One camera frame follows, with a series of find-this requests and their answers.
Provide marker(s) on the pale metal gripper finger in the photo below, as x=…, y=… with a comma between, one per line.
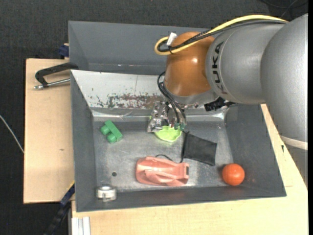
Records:
x=155, y=125

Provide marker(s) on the lime green crumpled cup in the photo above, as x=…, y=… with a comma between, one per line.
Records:
x=168, y=134

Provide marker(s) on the grey metal bin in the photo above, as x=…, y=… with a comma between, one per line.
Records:
x=146, y=147

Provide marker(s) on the green toy building block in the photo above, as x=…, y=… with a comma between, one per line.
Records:
x=111, y=131

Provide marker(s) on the pink plastic spray head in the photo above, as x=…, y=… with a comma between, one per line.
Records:
x=159, y=171

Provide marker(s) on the clear tape roll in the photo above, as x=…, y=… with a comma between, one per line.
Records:
x=106, y=193

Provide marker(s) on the orange ball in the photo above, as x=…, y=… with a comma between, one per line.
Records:
x=233, y=174

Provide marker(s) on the pale wood flat board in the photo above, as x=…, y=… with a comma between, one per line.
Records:
x=46, y=136

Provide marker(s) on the black cylinder on white bracket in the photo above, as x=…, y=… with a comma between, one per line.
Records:
x=216, y=104

